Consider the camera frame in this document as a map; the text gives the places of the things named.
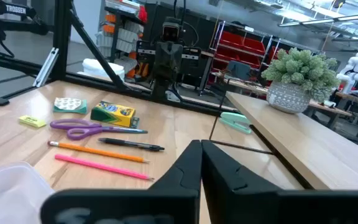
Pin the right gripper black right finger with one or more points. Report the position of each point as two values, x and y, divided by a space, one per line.
259 205

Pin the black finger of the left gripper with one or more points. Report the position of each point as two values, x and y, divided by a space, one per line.
162 60
175 60

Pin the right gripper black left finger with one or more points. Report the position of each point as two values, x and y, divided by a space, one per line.
166 202

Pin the black pen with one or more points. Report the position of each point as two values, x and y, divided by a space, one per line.
129 143

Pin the yellow green crayon box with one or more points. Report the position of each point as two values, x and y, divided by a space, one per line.
113 113

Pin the pink pencil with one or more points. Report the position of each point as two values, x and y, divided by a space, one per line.
101 167

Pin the orange pencil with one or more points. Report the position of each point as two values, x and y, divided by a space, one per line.
98 152

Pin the teal patterned note pad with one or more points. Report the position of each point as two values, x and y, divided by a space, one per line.
68 104

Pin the yellow-green eraser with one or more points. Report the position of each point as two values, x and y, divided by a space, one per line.
32 121

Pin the storage rack with orange bins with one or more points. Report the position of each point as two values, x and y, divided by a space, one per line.
126 34

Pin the grey-blue office chair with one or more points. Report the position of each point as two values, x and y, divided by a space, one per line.
238 70

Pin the rack with red bins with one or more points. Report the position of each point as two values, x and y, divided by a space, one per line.
241 43

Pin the white foam bundle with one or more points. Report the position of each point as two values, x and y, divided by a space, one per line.
101 68

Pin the mint green stapler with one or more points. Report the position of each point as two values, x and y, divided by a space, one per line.
233 120

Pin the wooden shelf black metal legs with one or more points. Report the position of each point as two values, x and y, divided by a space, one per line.
306 140

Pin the green plant in grey pot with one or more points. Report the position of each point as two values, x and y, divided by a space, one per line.
300 71

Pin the long ceiling light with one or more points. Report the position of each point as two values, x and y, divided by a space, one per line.
322 21

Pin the clear plastic storage box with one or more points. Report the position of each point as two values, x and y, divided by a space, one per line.
8 196

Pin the white humanoid robot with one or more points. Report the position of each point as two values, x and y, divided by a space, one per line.
353 70

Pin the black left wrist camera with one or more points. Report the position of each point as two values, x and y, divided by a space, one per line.
171 31

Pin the silver aluminium bracket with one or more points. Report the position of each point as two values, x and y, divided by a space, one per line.
46 67

